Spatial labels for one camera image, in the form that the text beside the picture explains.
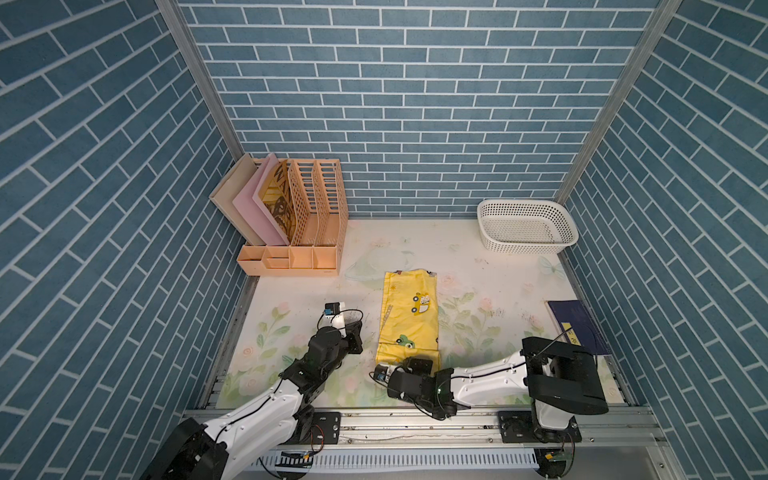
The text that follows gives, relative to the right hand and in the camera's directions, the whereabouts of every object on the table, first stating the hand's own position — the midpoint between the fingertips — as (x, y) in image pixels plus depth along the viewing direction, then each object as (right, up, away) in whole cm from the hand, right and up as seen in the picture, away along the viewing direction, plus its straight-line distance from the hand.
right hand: (408, 364), depth 84 cm
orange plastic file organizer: (-34, +44, +33) cm, 65 cm away
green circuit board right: (+35, -17, -13) cm, 41 cm away
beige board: (-55, +50, +4) cm, 74 cm away
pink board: (-49, +47, +5) cm, 68 cm away
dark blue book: (+53, +9, +7) cm, 54 cm away
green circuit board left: (-28, -18, -12) cm, 35 cm away
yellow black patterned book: (-43, +51, +15) cm, 68 cm away
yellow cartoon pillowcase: (+1, +11, +9) cm, 14 cm away
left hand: (-11, +11, 0) cm, 16 cm away
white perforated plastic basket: (+49, +42, +35) cm, 73 cm away
